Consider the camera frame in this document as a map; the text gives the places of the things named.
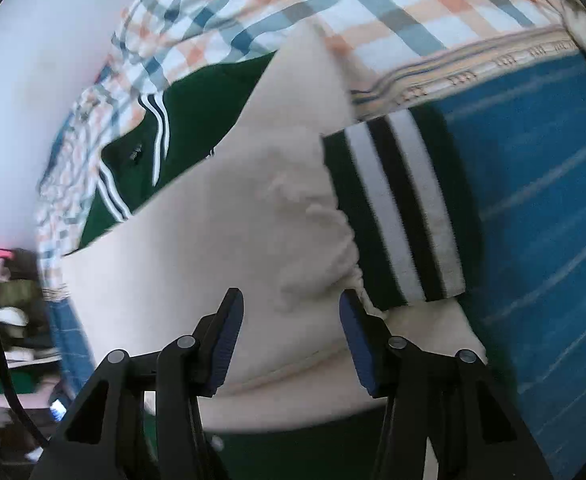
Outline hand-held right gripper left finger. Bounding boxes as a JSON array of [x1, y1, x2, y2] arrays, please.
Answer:
[[29, 287, 245, 480]]

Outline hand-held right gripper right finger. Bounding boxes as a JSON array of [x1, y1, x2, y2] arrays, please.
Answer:
[[339, 289, 554, 480]]

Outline green and cream varsity jacket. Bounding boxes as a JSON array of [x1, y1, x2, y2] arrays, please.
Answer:
[[62, 22, 489, 480]]

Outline pile of folded clothes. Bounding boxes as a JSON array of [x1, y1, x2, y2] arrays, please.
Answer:
[[0, 247, 64, 363]]

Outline blue striped bed sheet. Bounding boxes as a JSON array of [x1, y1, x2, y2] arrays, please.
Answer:
[[45, 52, 586, 480]]

